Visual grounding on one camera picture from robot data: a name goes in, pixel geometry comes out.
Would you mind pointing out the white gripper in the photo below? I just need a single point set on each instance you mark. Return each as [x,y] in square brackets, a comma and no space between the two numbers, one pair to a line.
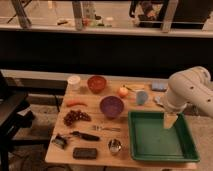
[172,108]

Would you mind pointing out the dark rectangular sponge block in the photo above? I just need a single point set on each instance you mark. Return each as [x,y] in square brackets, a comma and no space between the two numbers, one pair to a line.
[85,153]

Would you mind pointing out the purple bowl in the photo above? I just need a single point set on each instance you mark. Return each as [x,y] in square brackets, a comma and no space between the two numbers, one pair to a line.
[111,106]

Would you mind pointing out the white plastic cup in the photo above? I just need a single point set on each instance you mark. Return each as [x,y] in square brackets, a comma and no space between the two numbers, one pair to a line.
[74,82]

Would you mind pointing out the black chair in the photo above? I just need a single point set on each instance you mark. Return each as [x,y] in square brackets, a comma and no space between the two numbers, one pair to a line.
[11,102]

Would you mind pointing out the red grape bunch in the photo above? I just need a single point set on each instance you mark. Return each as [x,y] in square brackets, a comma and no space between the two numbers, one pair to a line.
[73,116]

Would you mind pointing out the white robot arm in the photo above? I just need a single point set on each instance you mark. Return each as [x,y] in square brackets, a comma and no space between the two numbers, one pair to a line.
[190,85]

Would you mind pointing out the black handled peeler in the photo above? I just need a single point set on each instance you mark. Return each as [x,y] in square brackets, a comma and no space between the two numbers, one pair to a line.
[85,136]

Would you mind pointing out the green plastic tray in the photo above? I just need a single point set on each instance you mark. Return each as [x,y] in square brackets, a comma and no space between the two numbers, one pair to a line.
[151,142]

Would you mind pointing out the silver fork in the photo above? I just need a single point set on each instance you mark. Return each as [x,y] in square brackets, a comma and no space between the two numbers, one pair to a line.
[99,128]

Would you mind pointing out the red bowl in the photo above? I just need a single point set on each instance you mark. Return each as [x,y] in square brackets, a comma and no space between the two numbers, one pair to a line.
[96,84]

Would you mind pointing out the orange red apple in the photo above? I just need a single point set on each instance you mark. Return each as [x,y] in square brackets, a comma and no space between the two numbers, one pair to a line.
[122,92]

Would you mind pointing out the blue mug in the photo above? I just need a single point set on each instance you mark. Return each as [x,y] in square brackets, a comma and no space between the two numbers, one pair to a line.
[141,97]

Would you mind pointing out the yellow banana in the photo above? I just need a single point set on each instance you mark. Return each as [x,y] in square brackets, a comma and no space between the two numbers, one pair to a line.
[133,88]

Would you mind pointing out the small steel cup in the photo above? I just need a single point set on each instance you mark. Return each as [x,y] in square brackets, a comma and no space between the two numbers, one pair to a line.
[114,146]

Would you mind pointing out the black binder clip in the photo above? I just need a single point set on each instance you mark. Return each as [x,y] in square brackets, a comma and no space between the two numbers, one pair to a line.
[60,141]

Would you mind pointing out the orange carrot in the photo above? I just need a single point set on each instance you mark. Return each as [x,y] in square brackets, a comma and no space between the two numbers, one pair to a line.
[74,103]

